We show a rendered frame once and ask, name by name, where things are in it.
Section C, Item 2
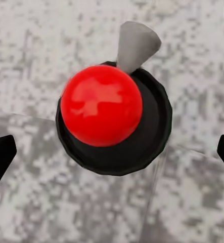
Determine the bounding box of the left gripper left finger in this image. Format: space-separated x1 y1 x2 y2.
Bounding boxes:
0 135 17 180

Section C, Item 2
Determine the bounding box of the pesticide atomizer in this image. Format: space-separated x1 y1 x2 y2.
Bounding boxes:
55 21 172 176

